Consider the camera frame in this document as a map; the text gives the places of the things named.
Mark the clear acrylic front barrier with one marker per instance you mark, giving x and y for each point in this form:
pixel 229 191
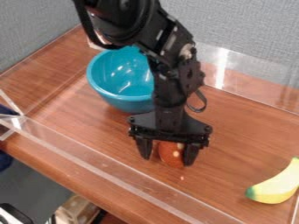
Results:
pixel 129 193

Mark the yellow toy banana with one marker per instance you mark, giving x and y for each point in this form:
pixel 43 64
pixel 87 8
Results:
pixel 279 188

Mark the dark blue cloth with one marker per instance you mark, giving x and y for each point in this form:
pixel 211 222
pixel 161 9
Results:
pixel 6 159

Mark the clear acrylic back barrier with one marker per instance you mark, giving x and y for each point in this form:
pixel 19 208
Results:
pixel 254 78

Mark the clear acrylic barrier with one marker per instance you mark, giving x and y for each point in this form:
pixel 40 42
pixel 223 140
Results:
pixel 129 193
pixel 254 78

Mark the cardboard box under table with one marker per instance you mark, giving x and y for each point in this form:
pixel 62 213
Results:
pixel 77 211

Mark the blue plastic bowl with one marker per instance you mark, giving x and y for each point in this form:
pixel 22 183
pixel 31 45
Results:
pixel 119 75

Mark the black white device corner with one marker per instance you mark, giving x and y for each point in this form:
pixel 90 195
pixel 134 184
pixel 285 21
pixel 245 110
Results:
pixel 12 216

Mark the brown white toy mushroom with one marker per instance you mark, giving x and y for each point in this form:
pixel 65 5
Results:
pixel 171 153

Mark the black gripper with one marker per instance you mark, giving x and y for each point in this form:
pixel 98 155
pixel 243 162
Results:
pixel 169 124

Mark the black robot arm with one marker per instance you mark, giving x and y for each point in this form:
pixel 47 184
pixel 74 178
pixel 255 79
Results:
pixel 119 23

